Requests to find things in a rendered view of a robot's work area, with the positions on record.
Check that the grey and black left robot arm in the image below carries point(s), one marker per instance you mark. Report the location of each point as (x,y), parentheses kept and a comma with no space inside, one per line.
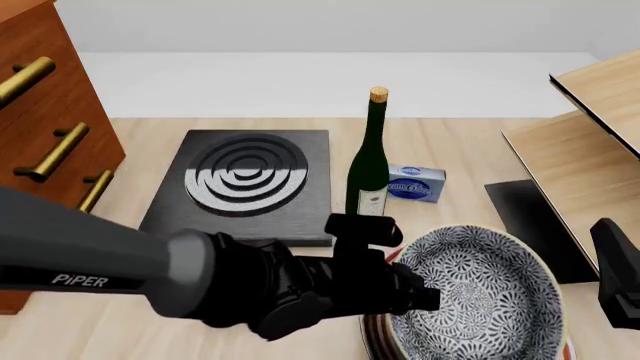
(100,240)

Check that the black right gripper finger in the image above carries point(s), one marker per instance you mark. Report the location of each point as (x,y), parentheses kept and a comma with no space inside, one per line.
(622,255)

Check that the red-brown wooden cabinet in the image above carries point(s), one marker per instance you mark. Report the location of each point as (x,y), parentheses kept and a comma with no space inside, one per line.
(45,112)

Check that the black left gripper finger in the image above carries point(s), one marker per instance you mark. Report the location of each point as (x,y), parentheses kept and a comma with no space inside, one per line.
(430,300)

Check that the blue cream cheese box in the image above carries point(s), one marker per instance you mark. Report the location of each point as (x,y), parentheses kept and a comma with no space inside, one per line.
(417,183)

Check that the dark green wine bottle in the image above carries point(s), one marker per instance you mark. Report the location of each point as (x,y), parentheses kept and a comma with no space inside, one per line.
(369,172)

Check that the pale wooden wine rack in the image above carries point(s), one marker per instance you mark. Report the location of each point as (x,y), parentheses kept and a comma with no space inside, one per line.
(570,161)

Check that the black white patterned bowl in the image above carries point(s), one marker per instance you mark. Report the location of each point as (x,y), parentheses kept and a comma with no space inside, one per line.
(490,292)

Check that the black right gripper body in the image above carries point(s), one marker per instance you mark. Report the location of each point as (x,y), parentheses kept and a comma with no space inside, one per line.
(627,311)

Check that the flat black stove plate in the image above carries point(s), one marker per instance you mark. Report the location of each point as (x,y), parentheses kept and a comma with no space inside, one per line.
(305,187)

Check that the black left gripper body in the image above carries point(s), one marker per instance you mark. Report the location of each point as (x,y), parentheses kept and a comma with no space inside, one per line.
(395,288)

